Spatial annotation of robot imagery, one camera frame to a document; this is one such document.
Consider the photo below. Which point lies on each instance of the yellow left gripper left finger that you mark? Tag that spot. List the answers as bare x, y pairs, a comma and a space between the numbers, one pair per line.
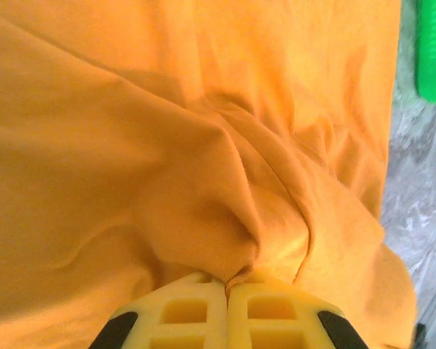
210, 298

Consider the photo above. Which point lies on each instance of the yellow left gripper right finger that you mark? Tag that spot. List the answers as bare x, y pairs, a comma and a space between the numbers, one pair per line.
240, 298

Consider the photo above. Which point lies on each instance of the orange printed t-shirt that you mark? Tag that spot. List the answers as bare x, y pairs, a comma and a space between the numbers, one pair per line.
167, 145

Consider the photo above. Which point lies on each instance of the green plastic basket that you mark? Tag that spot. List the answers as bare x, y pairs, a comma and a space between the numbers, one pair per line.
434, 51

